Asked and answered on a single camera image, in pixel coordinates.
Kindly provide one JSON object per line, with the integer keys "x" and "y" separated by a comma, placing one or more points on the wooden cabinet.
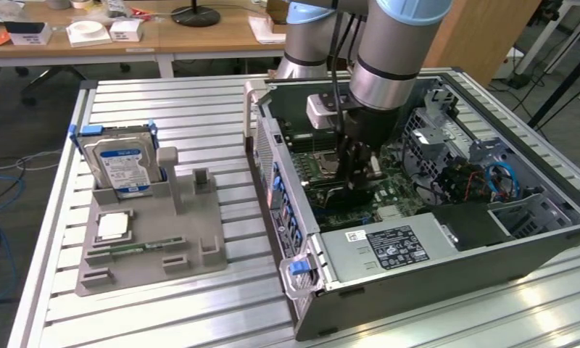
{"x": 488, "y": 36}

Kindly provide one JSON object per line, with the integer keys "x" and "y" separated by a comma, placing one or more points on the grey cup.
{"x": 57, "y": 4}

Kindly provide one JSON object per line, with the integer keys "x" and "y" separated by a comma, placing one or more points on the orange box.
{"x": 1, "y": 38}

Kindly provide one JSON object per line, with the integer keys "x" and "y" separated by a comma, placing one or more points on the wooden desk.
{"x": 53, "y": 50}

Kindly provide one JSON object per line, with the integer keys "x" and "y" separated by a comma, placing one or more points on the black office chair base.
{"x": 53, "y": 78}

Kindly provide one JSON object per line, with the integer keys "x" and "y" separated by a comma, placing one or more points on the hard disk with blue caddy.
{"x": 119, "y": 170}

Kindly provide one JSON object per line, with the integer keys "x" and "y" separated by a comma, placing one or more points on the blue case release latch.
{"x": 297, "y": 268}

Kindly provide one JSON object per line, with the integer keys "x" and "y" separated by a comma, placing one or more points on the grey parts rack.
{"x": 158, "y": 232}

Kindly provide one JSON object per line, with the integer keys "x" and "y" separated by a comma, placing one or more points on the white box with black lid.
{"x": 27, "y": 32}

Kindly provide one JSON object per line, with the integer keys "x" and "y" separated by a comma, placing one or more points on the small white labelled box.
{"x": 125, "y": 32}

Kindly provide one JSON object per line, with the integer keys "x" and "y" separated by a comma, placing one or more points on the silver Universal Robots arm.
{"x": 390, "y": 54}

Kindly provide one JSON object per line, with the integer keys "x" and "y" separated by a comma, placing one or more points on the black slanted stand pole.
{"x": 562, "y": 72}

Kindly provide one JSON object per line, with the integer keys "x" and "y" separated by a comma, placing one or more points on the silver chipset heatsink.
{"x": 388, "y": 213}

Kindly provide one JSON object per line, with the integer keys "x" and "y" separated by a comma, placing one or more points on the silver CPU chip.
{"x": 114, "y": 226}

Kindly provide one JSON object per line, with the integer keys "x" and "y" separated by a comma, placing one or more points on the black round lamp base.
{"x": 194, "y": 17}

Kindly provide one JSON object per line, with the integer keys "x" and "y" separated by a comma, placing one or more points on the Nvidia graphics card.
{"x": 348, "y": 198}

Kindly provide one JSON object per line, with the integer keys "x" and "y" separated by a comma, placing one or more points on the green motherboard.
{"x": 405, "y": 181}

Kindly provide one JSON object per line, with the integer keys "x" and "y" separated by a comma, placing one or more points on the green RAM stick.
{"x": 134, "y": 248}

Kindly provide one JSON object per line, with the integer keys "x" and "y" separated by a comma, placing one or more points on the grey power supply unit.
{"x": 366, "y": 253}

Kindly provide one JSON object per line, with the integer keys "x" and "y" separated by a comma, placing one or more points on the white box with round tape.
{"x": 87, "y": 33}

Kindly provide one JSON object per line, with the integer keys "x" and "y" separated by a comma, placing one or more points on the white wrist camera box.
{"x": 321, "y": 114}

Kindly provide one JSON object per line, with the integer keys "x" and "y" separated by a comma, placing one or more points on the open black PC case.
{"x": 414, "y": 297}

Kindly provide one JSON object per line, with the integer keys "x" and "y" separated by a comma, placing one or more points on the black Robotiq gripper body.
{"x": 372, "y": 127}

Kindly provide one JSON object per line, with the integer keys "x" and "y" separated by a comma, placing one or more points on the silver perforated drive cage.
{"x": 429, "y": 141}

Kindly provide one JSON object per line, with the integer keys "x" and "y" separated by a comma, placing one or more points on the CPU socket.
{"x": 326, "y": 163}

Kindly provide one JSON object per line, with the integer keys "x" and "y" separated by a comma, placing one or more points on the grey expansion card retainer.
{"x": 253, "y": 88}

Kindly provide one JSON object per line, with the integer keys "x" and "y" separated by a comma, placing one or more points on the white paper stack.
{"x": 268, "y": 32}

